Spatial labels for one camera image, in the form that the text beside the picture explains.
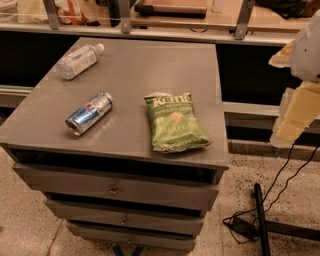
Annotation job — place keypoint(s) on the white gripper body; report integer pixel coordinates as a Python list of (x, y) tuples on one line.
[(307, 53)]

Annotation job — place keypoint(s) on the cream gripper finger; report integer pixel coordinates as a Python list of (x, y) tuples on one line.
[(298, 109), (282, 58)]

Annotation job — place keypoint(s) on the clear blue plastic water bottle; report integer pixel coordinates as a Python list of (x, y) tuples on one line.
[(78, 61)]

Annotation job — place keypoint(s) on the blue silver redbull can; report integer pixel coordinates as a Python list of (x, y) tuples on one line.
[(90, 113)]

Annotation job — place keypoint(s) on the black metal floor stand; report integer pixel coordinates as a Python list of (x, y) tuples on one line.
[(265, 226)]

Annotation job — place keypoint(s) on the green jalapeno chips bag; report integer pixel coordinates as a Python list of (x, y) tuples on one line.
[(174, 125)]

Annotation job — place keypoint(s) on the top cabinet drawer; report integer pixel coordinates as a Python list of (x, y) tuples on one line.
[(118, 186)]

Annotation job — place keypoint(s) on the cabinet drawer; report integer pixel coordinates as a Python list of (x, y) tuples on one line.
[(114, 234), (121, 217), (118, 186)]

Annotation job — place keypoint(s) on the black power adapter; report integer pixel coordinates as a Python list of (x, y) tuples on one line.
[(244, 228)]

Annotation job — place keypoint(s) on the grey drawer cabinet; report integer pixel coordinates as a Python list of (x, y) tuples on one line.
[(120, 142)]

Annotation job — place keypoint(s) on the middle cabinet drawer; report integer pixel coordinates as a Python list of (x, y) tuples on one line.
[(121, 217)]

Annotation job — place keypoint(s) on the bottom cabinet drawer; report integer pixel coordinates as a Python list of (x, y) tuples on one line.
[(114, 234)]

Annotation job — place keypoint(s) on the grey metal bracket right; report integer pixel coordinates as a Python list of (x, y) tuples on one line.
[(243, 19)]

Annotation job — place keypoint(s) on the grey metal bracket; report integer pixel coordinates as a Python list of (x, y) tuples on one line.
[(243, 19), (52, 14), (125, 16)]

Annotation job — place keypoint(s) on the grey metal bracket middle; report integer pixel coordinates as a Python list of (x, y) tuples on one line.
[(125, 16)]

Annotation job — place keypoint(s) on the grey metal bracket left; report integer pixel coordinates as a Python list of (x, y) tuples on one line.
[(52, 14)]

